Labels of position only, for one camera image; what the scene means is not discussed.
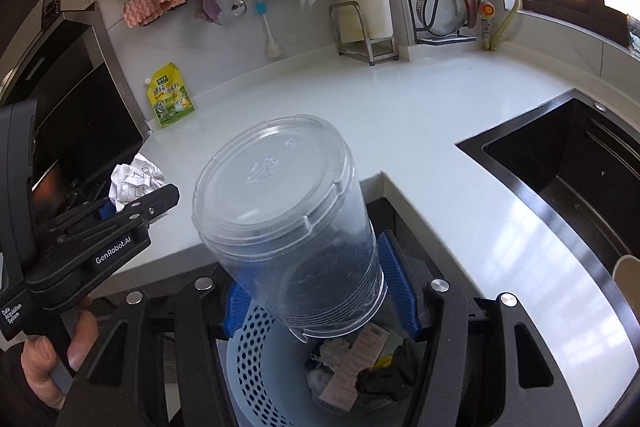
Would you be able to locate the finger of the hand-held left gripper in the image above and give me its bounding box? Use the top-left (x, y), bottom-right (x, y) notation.
top-left (24, 183), bottom-right (181, 313)
top-left (32, 198), bottom-right (116, 254)

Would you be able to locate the metal cutting board rack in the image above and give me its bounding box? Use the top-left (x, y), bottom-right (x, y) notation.
top-left (328, 0), bottom-right (399, 66)

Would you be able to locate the cream round stool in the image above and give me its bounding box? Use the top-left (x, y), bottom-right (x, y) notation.
top-left (612, 254), bottom-right (640, 303)

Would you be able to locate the metal pan lid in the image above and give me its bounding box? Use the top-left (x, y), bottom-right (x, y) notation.
top-left (415, 0), bottom-right (483, 38)

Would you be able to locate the cardboard package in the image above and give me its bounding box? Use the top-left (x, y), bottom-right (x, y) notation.
top-left (320, 326), bottom-right (392, 409)

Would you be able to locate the black wall tag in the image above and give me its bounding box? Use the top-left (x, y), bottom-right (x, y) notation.
top-left (41, 0), bottom-right (63, 28)

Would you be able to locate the clear mug with cartoon print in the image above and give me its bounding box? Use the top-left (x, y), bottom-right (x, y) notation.
top-left (625, 14), bottom-right (640, 52)

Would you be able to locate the clear plastic cup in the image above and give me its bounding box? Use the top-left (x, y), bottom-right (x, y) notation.
top-left (191, 114), bottom-right (388, 338)

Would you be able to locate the white bottle brush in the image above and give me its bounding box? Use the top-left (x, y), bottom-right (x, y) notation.
top-left (253, 0), bottom-right (283, 60)

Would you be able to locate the person's left hand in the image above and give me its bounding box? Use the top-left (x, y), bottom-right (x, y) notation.
top-left (20, 294), bottom-right (101, 409)

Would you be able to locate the black kitchen sink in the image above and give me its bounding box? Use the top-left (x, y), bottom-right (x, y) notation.
top-left (455, 88), bottom-right (640, 278)

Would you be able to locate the grey perforated waste basket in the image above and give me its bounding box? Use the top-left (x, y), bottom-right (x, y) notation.
top-left (215, 297), bottom-right (436, 427)

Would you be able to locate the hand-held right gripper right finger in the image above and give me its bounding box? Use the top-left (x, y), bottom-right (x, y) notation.
top-left (377, 231), bottom-right (586, 427)

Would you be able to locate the white tissue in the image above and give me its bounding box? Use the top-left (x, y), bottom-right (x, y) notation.
top-left (320, 338), bottom-right (352, 365)

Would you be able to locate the black steel integrated stove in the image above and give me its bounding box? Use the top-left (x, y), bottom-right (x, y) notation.
top-left (0, 2), bottom-right (151, 218)

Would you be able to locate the yellow green gas hose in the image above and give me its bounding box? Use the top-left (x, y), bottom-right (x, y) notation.
top-left (489, 0), bottom-right (523, 52)

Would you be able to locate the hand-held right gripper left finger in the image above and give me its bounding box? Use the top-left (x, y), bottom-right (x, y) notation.
top-left (55, 277), bottom-right (256, 427)

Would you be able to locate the dark grey cloth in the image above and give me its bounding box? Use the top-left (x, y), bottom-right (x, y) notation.
top-left (356, 364), bottom-right (418, 405)

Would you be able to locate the white paper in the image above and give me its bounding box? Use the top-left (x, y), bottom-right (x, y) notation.
top-left (108, 155), bottom-right (167, 214)

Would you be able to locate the pink sponge cloth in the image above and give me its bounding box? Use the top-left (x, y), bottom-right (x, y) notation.
top-left (122, 0), bottom-right (187, 29)

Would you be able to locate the gas valve with orange dial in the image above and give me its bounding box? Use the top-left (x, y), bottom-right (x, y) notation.
top-left (475, 0), bottom-right (503, 52)

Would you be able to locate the grey purple hanging cloth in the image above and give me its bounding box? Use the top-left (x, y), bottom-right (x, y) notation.
top-left (192, 0), bottom-right (223, 26)

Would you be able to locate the yellow spout pouch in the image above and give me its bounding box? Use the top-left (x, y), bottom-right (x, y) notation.
top-left (144, 62), bottom-right (197, 129)

